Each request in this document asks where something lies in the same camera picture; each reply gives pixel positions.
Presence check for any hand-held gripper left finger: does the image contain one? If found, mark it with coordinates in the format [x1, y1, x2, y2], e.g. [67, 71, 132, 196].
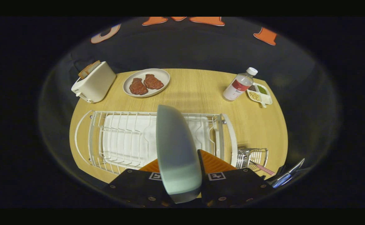
[103, 158, 170, 208]

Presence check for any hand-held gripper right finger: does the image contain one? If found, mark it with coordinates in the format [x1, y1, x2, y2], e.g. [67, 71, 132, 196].
[197, 149, 275, 208]

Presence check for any pale green plate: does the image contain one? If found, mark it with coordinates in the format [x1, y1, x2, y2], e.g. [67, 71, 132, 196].
[156, 105, 202, 204]

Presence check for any white wire dish rack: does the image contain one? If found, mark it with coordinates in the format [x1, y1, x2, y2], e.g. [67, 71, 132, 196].
[75, 109, 238, 175]

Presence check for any metal wire basket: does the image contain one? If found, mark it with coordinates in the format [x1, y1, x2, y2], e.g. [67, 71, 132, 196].
[236, 148, 269, 171]

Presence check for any pink-handled metal spoon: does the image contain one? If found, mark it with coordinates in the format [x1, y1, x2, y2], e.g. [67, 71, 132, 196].
[238, 148, 276, 176]

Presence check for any white divided condiment dish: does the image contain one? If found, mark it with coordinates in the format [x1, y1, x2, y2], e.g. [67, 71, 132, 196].
[247, 83, 273, 108]

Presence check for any white plate with meat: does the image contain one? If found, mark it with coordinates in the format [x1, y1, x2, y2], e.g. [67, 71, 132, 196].
[123, 68, 170, 98]

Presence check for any clear red-label bottle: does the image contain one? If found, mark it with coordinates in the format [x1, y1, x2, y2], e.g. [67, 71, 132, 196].
[222, 67, 258, 102]

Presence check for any red meat piece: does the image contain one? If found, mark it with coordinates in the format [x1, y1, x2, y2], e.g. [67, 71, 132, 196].
[129, 78, 148, 95]
[144, 74, 164, 90]

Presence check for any white toaster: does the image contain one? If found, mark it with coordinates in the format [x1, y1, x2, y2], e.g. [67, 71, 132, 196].
[71, 61, 116, 103]

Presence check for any toast slice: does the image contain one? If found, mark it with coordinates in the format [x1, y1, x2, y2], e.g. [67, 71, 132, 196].
[78, 60, 101, 79]

